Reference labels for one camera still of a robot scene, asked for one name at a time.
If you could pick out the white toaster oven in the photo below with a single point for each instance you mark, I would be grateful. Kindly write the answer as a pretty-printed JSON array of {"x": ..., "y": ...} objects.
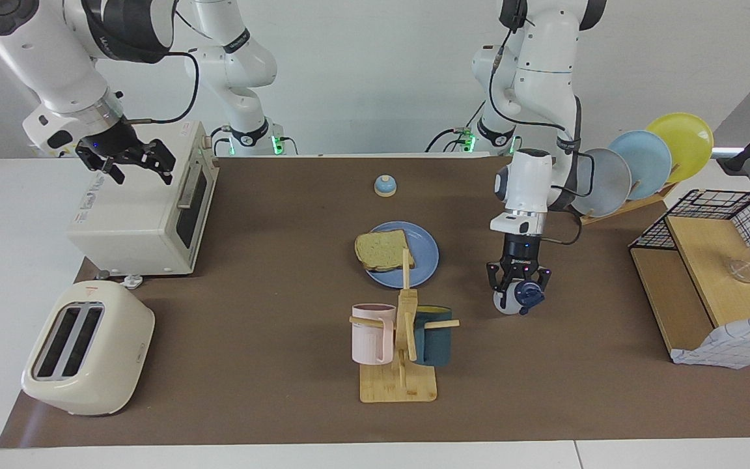
[{"x": 134, "y": 215}]

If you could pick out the clear squeeze bottle blue cap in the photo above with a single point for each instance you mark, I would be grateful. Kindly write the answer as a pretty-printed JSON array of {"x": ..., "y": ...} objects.
[{"x": 528, "y": 296}]

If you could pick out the blue round plate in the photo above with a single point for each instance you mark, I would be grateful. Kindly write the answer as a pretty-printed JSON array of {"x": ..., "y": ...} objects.
[{"x": 424, "y": 257}]

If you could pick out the wooden plate rack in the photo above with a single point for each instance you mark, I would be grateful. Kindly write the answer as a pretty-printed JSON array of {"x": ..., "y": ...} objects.
[{"x": 629, "y": 207}]

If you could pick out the cream two-slot toaster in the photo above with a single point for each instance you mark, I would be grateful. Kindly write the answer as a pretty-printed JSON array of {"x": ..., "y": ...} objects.
[{"x": 108, "y": 352}]

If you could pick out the pink mug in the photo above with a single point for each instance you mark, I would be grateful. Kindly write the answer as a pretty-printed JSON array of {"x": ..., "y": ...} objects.
[{"x": 368, "y": 339}]

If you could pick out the light blue plate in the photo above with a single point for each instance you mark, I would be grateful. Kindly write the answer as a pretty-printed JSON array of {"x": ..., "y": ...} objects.
[{"x": 648, "y": 156}]

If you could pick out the white checkered cloth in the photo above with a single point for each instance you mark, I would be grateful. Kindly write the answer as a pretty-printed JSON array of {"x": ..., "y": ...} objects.
[{"x": 726, "y": 342}]

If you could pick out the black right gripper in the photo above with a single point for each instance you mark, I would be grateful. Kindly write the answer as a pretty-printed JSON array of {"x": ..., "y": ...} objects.
[{"x": 108, "y": 143}]

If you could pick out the toasted bread slice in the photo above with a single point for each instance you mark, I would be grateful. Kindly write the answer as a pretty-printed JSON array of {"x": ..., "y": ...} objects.
[{"x": 381, "y": 251}]

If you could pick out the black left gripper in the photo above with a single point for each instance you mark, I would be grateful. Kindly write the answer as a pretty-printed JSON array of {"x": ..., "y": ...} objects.
[{"x": 520, "y": 251}]

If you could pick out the wooden mug tree stand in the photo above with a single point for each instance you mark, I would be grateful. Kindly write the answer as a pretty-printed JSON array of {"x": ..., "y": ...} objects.
[{"x": 398, "y": 387}]

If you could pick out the brown table mat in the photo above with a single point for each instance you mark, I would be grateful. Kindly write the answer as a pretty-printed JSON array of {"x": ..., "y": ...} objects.
[{"x": 251, "y": 326}]

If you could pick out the clear glass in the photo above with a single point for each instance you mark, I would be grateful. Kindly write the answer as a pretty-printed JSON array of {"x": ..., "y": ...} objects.
[{"x": 743, "y": 270}]

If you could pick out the grey plate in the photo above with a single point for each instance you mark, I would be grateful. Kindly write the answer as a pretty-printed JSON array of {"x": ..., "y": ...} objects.
[{"x": 606, "y": 184}]

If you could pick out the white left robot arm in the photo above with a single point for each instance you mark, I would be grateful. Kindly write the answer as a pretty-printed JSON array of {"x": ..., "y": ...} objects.
[{"x": 544, "y": 78}]

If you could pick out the yellow plate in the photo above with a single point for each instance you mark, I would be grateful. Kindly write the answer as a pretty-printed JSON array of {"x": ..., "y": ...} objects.
[{"x": 691, "y": 143}]

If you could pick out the dark teal mug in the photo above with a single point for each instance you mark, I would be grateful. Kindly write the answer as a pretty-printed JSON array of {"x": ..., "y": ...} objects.
[{"x": 432, "y": 342}]

